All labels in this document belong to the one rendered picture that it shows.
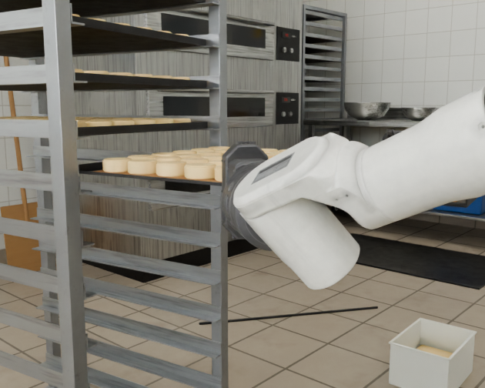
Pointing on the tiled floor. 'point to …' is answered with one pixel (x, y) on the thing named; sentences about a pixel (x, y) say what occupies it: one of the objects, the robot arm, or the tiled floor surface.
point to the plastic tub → (431, 356)
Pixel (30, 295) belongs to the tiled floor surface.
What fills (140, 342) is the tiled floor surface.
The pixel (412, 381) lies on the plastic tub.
